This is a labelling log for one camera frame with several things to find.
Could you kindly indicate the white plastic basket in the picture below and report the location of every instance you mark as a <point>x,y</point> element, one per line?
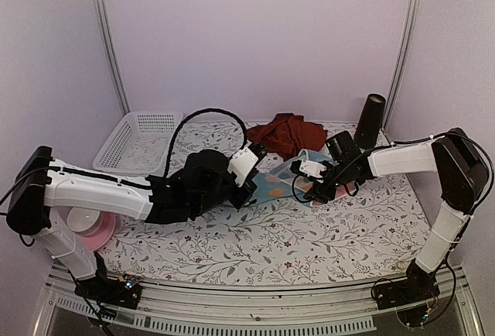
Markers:
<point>138,144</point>

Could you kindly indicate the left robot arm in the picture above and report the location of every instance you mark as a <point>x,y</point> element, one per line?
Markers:
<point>207,179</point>

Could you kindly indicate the white bowl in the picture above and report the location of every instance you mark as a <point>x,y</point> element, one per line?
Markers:
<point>83,221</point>

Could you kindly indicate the blue orange patterned towel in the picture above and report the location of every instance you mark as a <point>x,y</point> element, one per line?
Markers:
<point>277,183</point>

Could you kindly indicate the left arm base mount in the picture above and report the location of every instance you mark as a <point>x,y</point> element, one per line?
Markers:
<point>110,291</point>

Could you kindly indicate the black cylinder cup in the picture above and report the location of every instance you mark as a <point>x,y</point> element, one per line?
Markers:
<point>369,123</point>

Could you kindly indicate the floral tablecloth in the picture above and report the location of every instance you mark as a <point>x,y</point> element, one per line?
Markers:
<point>366,233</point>

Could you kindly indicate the aluminium frame post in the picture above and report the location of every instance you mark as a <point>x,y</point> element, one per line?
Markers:
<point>400,64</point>
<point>111,56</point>

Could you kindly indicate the front aluminium rail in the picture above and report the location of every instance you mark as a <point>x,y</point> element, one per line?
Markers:
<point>173,308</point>

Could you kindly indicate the dark red towel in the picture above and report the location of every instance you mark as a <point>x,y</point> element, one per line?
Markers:
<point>287,134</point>

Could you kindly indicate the pink plate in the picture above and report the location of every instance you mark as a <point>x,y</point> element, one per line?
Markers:
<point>103,234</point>

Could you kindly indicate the left aluminium frame post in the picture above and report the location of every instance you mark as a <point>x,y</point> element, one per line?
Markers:
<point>111,56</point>

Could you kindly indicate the right aluminium frame post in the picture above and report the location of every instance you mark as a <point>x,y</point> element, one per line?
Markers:
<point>400,64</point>

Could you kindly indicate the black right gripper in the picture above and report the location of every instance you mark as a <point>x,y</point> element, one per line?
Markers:
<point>319,193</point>

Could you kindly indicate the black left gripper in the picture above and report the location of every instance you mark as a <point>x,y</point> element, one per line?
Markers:
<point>248,190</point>

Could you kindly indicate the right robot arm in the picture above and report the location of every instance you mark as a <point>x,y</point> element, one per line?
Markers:
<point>464,170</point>

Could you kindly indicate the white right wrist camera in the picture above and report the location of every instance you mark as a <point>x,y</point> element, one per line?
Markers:
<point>309,168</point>

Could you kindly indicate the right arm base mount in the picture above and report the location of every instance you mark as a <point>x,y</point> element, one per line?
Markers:
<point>417,286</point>

